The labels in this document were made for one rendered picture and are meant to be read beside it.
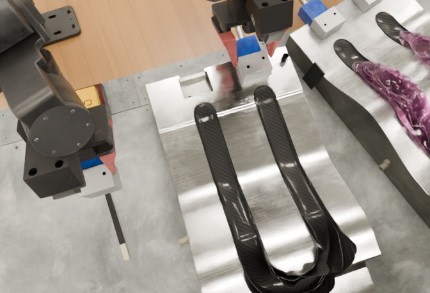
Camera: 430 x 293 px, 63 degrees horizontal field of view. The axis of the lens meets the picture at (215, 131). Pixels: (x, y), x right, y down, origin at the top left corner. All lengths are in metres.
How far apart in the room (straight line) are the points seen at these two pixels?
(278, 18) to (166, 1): 0.40
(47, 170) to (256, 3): 0.30
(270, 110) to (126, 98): 0.29
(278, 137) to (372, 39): 0.29
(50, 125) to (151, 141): 0.37
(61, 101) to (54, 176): 0.08
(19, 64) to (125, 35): 0.44
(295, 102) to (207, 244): 0.28
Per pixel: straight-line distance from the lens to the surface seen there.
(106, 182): 0.52
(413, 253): 0.76
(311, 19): 0.73
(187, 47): 0.75
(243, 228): 0.55
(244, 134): 0.59
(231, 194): 0.58
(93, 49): 0.78
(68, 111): 0.33
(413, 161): 0.69
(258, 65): 0.61
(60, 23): 0.82
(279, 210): 0.56
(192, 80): 0.64
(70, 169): 0.37
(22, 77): 0.35
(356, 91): 0.68
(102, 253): 0.68
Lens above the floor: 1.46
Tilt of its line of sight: 75 degrees down
